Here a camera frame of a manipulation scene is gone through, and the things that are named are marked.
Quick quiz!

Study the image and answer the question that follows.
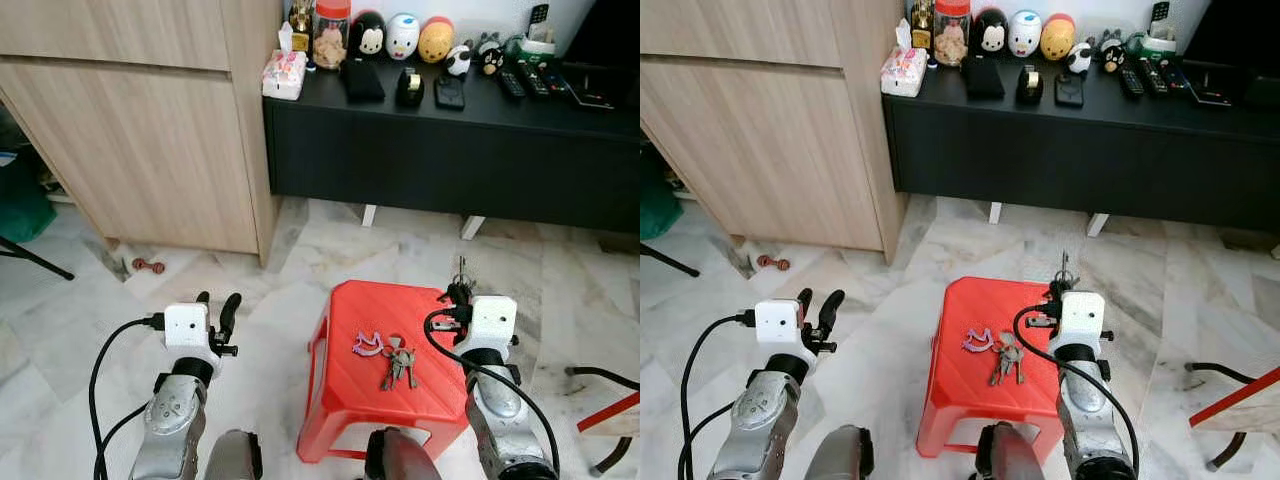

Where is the black tripod leg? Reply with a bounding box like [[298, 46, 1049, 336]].
[[640, 243, 701, 278], [0, 235, 76, 281]]

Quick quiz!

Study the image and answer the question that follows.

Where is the small black figure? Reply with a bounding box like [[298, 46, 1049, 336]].
[[1097, 30, 1126, 73], [474, 33, 504, 76]]

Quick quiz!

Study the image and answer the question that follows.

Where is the grey left robot leg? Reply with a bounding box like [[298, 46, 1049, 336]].
[[805, 425, 876, 480], [205, 430, 263, 480]]

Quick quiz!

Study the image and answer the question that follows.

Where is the golden figurine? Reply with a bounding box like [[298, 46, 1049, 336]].
[[910, 0, 936, 49], [288, 0, 314, 51]]

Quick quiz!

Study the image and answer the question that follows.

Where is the key bunch with purple charm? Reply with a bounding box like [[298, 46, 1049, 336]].
[[352, 330, 419, 392], [962, 327, 1026, 387]]

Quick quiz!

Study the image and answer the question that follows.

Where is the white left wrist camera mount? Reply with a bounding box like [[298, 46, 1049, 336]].
[[163, 303, 223, 379], [752, 298, 819, 373]]

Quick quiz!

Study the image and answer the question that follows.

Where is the grey right robot leg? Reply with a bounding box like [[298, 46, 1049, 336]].
[[365, 428, 441, 480], [975, 422, 1046, 480]]

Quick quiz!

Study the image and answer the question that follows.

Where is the black left camera cable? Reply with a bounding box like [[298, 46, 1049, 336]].
[[88, 314, 166, 480], [678, 309, 756, 480]]

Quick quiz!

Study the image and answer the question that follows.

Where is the black mouse plush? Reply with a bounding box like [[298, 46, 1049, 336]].
[[350, 10, 388, 59], [972, 8, 1009, 56]]

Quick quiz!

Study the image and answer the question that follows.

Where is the black camera cable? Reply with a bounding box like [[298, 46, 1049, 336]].
[[1013, 303, 1141, 477], [424, 306, 561, 477], [88, 314, 166, 480], [678, 309, 756, 480]]

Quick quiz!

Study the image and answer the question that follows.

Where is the white round plush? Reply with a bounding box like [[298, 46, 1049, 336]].
[[1007, 10, 1043, 58], [386, 13, 421, 61]]

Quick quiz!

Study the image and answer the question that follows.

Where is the red plastic stool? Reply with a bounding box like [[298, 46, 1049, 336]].
[[297, 280, 471, 464], [915, 276, 1076, 461]]

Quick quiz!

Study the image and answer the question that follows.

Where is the black right camera cable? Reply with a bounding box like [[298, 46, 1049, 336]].
[[424, 306, 561, 477], [1013, 303, 1141, 477]]

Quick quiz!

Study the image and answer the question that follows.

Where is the light wooden cabinet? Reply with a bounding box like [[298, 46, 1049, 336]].
[[640, 0, 909, 264], [0, 0, 286, 266]]

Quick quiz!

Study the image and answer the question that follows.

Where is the black wallet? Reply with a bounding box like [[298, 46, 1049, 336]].
[[960, 55, 1006, 101], [340, 58, 386, 104]]

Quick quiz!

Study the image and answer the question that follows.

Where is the black low TV console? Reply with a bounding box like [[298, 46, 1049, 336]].
[[262, 55, 641, 236], [882, 55, 1280, 233]]

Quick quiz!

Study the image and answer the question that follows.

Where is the green bag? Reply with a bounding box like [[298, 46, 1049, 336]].
[[0, 150, 58, 244], [640, 170, 683, 241]]

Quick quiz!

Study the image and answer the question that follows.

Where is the glass jar with red lid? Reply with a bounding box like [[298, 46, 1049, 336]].
[[312, 0, 351, 71], [933, 0, 973, 68]]

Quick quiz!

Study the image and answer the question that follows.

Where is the black table leg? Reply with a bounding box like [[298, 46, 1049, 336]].
[[1207, 432, 1251, 471], [1185, 362, 1256, 386], [565, 366, 641, 391], [590, 435, 636, 476]]

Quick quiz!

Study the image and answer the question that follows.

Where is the pink tissue pack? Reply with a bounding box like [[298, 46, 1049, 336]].
[[262, 22, 308, 101], [880, 18, 928, 98]]

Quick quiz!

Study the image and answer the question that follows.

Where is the black tape dispenser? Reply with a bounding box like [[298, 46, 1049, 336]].
[[1016, 65, 1046, 106], [395, 67, 426, 109]]

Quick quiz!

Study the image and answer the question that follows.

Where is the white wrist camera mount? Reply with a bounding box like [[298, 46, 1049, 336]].
[[468, 295, 519, 366], [752, 298, 819, 373], [1058, 291, 1106, 363], [163, 303, 223, 379]]

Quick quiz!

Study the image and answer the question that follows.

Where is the grey robot leg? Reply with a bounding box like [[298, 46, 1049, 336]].
[[975, 422, 1046, 480], [205, 430, 263, 480], [805, 425, 876, 480], [365, 428, 441, 480]]

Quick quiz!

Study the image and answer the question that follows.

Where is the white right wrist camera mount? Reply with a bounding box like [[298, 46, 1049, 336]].
[[1058, 291, 1106, 363], [468, 295, 519, 366]]

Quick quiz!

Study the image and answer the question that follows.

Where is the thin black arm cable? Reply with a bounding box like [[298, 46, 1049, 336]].
[[680, 400, 741, 480], [95, 400, 151, 480]]

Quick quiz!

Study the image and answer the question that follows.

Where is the marble table with red edge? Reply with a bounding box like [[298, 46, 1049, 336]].
[[1188, 365, 1280, 436], [577, 392, 641, 436]]

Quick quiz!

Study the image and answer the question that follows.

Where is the black television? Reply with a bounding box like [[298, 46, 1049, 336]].
[[1180, 0, 1280, 71], [560, 0, 641, 71]]

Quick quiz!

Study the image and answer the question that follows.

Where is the yellow round plush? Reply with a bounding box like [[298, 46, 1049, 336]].
[[418, 15, 456, 64], [1040, 13, 1078, 63]]

